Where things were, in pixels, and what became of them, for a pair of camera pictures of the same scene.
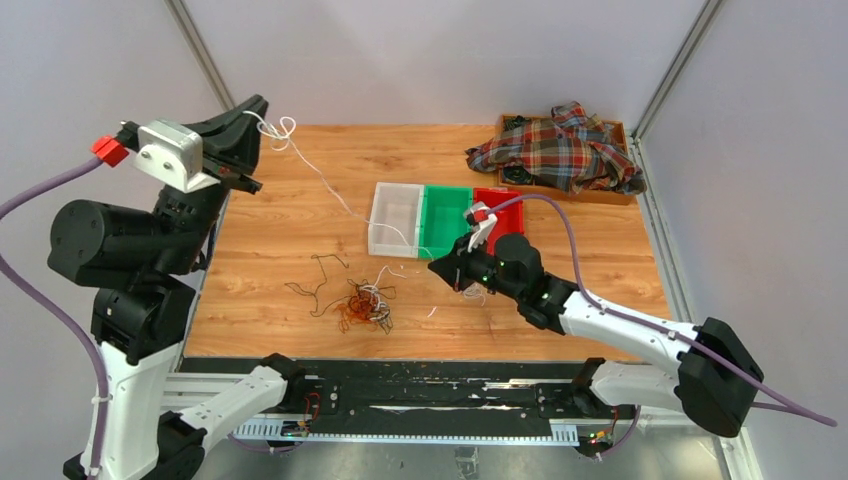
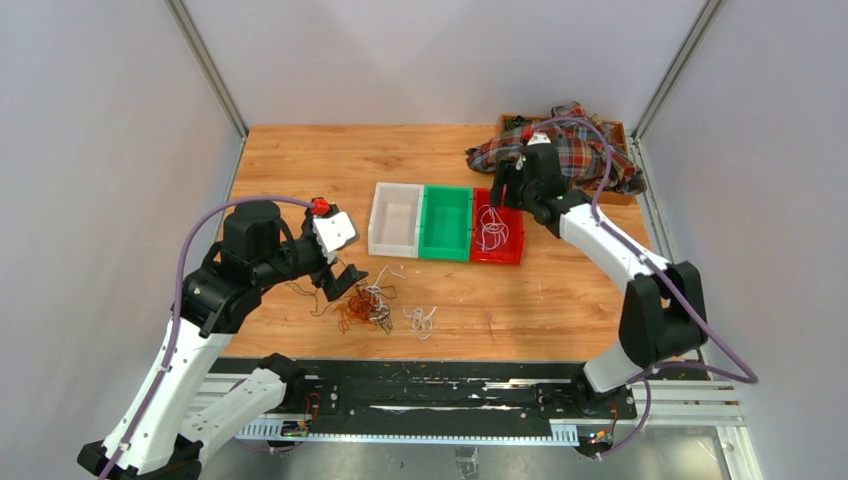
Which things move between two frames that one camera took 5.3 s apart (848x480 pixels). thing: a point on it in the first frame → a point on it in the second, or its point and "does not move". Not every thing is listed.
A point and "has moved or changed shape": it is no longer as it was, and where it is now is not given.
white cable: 280,130 has moved or changed shape
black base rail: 519,400 does not move
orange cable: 357,309 does not move
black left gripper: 233,141 → 335,287
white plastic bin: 395,220 does not move
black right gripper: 453,268 → 506,173
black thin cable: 362,297 does not move
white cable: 370,288 does not move
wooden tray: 616,130 does not move
